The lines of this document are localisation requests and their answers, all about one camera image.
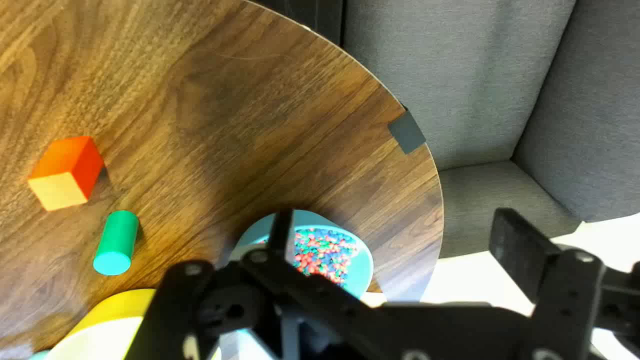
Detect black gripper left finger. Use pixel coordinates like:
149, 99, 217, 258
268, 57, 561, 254
126, 207, 402, 360

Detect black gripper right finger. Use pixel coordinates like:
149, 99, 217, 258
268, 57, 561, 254
489, 206, 640, 360

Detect orange rectangular block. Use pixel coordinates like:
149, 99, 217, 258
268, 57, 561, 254
26, 136, 106, 212

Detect green cylinder block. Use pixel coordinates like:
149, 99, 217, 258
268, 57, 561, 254
92, 207, 143, 277

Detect blue bowl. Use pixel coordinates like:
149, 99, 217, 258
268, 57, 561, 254
229, 207, 377, 301

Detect yellow bowl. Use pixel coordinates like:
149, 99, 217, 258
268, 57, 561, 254
48, 285, 158, 360

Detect grey pad on table edge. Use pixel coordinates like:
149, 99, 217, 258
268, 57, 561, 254
389, 107, 428, 156

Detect grey upholstered chair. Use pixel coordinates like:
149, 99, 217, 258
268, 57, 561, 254
342, 0, 640, 258

